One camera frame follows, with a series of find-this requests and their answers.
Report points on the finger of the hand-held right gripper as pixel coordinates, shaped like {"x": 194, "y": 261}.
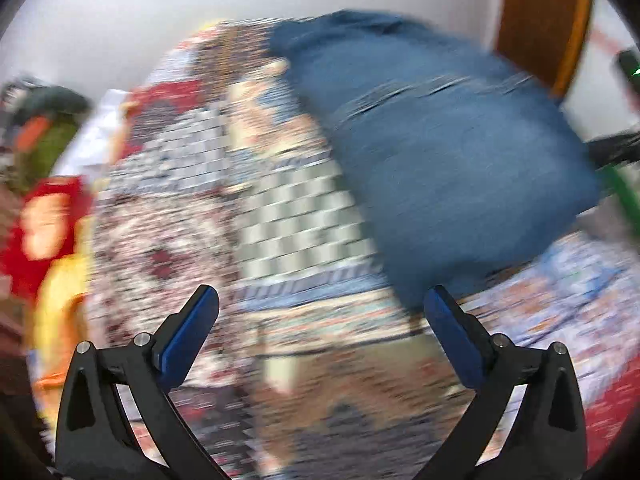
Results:
{"x": 612, "y": 150}

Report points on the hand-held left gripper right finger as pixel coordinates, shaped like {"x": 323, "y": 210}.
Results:
{"x": 452, "y": 332}

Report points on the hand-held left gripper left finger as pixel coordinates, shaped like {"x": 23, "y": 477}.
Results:
{"x": 187, "y": 332}

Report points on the blue denim jacket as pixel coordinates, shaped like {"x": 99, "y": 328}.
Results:
{"x": 440, "y": 160}

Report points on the brown wooden door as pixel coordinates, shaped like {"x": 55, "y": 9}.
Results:
{"x": 542, "y": 20}

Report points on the patterned patchwork bedspread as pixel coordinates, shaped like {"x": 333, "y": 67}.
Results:
{"x": 210, "y": 200}

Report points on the red fluffy cloth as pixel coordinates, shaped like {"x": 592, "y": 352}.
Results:
{"x": 45, "y": 220}

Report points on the white sheet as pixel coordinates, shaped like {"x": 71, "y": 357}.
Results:
{"x": 95, "y": 130}

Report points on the orange box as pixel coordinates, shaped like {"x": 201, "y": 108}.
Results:
{"x": 32, "y": 132}

